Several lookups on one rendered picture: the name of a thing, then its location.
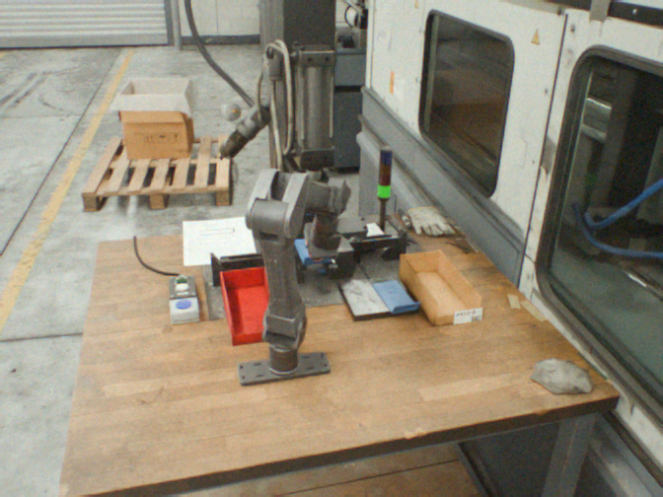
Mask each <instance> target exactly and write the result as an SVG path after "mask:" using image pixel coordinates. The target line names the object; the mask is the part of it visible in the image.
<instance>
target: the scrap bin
mask: <svg viewBox="0 0 663 497"><path fill-rule="evenodd" d="M220 282H221V292H222V298H224V303H225V309H226V314H227V319H228V324H229V329H230V334H231V339H232V345H233V347H235V345H236V346H242V344H245V345H249V343H256V342H263V341H262V334H263V329H264V325H262V323H263V318H264V314H265V312H266V310H267V306H268V301H269V289H268V282H267V275H266V268H265V266H260V267H259V268H251V269H242V270H234V271H225V272H220Z"/></svg>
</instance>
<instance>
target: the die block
mask: <svg viewBox="0 0 663 497"><path fill-rule="evenodd" d="M294 260H295V271H296V281H297V284H300V283H305V282H306V278H305V273H303V275H300V271H299V269H297V265H296V263H297V259H294ZM335 262H336V264H337V267H338V269H337V270H336V271H333V270H328V266H327V265H326V263H325V262H323V266H324V269H325V271H326V273H327V275H328V277H329V279H330V280H334V279H342V278H350V277H352V273H353V253H349V254H340V255H339V256H338V257H337V259H335Z"/></svg>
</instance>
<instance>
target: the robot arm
mask: <svg viewBox="0 0 663 497"><path fill-rule="evenodd" d="M271 183H272V184H271ZM270 186H271V193H270V196H271V198H272V199H273V200H277V201H282V202H277V201H271V200H267V198H268V191H269V188H270ZM350 195H351V188H350V187H349V186H348V185H347V184H346V180H345V179H341V178H335V177H330V180H329V182H328V184H325V183H321V182H317V181H314V180H311V179H310V175H308V174H301V173H293V174H287V173H282V172H281V171H280V170H276V169H269V168H263V169H262V171H261V173H259V176H258V179H257V182H256V184H255V187H254V189H253V192H252V195H251V198H250V200H249V203H248V205H247V208H246V212H245V224H246V227H247V228H248V229H249V230H252V234H253V239H254V240H258V246H259V248H260V250H261V253H262V256H264V261H265V268H266V275H267V282H268V289H269V301H268V306H267V310H266V312H265V314H264V318H263V323H262V325H264V329H263V334H262V341H266V342H268V347H269V359H263V360H255V361H249V362H242V363H239V364H237V372H238V377H239V382H240V385H241V386H243V387H245V386H251V385H258V384H265V383H271V382H277V381H284V380H290V379H297V378H304V377H310V376H316V375H322V374H328V373H329V372H330V371H331V365H330V363H329V361H328V358H327V356H326V353H325V352H324V351H318V352H311V353H304V354H298V349H299V348H300V346H301V345H302V343H303V342H304V341H305V334H306V329H307V324H308V318H307V311H306V302H303V297H302V296H301V294H300V290H299V286H297V281H296V271H295V260H294V242H295V238H296V237H297V235H298V233H300V230H301V227H302V223H303V217H304V212H305V209H306V212H311V213H316V214H315V218H314V222H313V223H306V226H305V231H304V233H305V238H306V245H307V247H308V253H309V256H310V257H311V258H312V260H313V261H320V260H321V259H323V258H324V257H328V258H329V259H337V257H338V249H339V246H340V242H341V239H342V237H344V238H345V239H347V240H350V241H353V242H355V243H358V242H359V241H360V240H362V239H363V240H366V239H367V236H368V233H369V228H368V225H367V221H366V218H364V216H362V217H351V218H340V214H342V213H343V212H344V209H345V207H346V205H347V203H348V200H349V198H350ZM283 202H284V203H283ZM339 218H340V219H339Z"/></svg>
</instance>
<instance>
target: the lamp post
mask: <svg viewBox="0 0 663 497"><path fill-rule="evenodd" d="M380 151H381V152H386V153H388V152H393V148H391V147H381V148H380ZM377 200H379V201H380V215H379V228H380V229H381V231H382V233H383V234H384V235H385V223H386V206H387V201H389V200H390V197H387V198H382V197H379V195H378V194H377Z"/></svg>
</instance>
